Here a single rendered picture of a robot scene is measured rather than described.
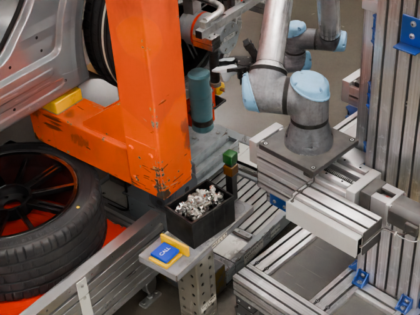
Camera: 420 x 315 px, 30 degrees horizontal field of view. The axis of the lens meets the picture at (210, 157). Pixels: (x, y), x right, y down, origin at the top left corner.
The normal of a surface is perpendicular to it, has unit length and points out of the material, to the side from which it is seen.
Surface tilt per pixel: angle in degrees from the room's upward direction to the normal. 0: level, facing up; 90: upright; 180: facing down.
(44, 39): 90
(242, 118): 0
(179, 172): 90
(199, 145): 0
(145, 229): 90
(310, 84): 8
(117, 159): 90
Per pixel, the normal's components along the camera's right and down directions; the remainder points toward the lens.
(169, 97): 0.78, 0.33
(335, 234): -0.71, 0.45
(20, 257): 0.30, 0.55
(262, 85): -0.21, -0.23
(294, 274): -0.05, -0.80
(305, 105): -0.25, 0.58
